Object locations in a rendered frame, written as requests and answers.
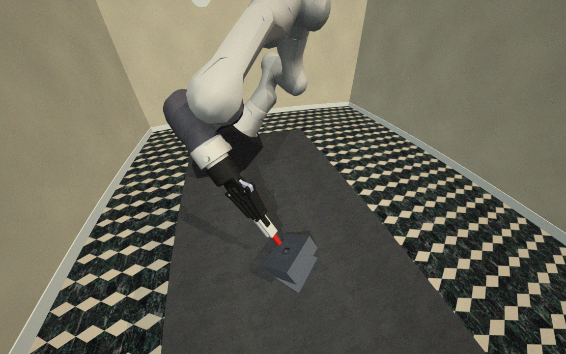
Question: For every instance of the red peg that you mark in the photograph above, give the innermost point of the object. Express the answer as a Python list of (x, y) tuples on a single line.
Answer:
[(276, 240)]

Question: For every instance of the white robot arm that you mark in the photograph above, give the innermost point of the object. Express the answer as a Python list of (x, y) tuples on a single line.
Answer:
[(213, 99)]

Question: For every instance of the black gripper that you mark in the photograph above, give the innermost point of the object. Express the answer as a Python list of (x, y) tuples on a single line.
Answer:
[(242, 194)]

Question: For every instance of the grey sloped panel with square hole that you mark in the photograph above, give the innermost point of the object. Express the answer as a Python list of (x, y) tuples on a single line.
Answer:
[(292, 261)]

